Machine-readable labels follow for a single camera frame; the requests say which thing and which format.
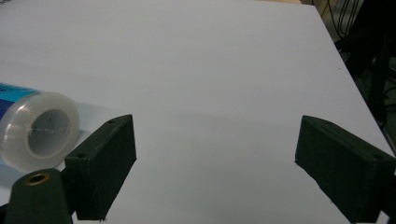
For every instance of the black metal stand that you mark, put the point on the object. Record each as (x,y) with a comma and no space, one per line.
(378,62)

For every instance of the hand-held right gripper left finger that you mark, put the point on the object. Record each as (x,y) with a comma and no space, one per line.
(99,165)

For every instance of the clear tape roll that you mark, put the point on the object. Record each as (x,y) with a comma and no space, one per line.
(34,130)

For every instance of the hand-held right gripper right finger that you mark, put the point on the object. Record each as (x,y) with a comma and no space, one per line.
(345,168)

